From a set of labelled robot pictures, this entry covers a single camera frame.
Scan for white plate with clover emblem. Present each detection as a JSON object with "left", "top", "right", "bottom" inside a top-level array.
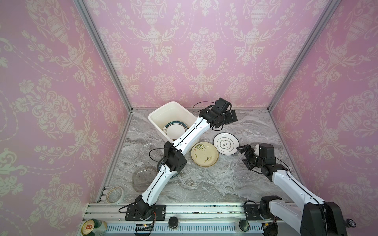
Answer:
[{"left": 213, "top": 132, "right": 240, "bottom": 155}]

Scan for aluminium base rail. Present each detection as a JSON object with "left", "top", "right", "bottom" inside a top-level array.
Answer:
[{"left": 77, "top": 202, "right": 329, "bottom": 236}]

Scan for teal patterned small plate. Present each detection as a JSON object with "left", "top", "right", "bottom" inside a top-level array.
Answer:
[{"left": 157, "top": 157, "right": 181, "bottom": 179}]

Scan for clear glass plate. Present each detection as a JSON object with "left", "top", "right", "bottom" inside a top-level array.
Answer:
[{"left": 132, "top": 166, "right": 157, "bottom": 192}]

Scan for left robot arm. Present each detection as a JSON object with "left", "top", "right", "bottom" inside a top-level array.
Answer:
[{"left": 129, "top": 98, "right": 238, "bottom": 220}]

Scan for left black knob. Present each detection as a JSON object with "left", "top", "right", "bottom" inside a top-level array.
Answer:
[{"left": 168, "top": 216, "right": 179, "bottom": 230}]

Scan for green drink can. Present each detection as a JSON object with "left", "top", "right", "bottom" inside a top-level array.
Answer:
[{"left": 81, "top": 219, "right": 108, "bottom": 236}]

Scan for tape roll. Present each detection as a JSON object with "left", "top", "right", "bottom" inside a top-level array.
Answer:
[{"left": 105, "top": 186, "right": 124, "bottom": 205}]

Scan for white plastic bin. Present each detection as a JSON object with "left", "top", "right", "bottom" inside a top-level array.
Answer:
[{"left": 148, "top": 101, "right": 196, "bottom": 143}]

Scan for black knob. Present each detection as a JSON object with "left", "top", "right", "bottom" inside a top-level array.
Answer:
[
  {"left": 236, "top": 219, "right": 250, "bottom": 233},
  {"left": 168, "top": 216, "right": 179, "bottom": 230}
]

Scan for cream plate with green leaves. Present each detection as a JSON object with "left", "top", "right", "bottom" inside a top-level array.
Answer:
[{"left": 191, "top": 142, "right": 219, "bottom": 167}]

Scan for white plate red-green rim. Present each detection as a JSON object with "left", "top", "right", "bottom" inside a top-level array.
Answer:
[{"left": 163, "top": 121, "right": 188, "bottom": 141}]

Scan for purple plastic bottle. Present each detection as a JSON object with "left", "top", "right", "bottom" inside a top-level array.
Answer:
[{"left": 345, "top": 218, "right": 357, "bottom": 228}]

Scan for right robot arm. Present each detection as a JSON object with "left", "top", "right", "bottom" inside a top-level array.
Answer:
[{"left": 237, "top": 144, "right": 356, "bottom": 236}]

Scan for right black knob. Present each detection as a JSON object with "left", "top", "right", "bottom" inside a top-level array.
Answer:
[{"left": 236, "top": 219, "right": 250, "bottom": 233}]

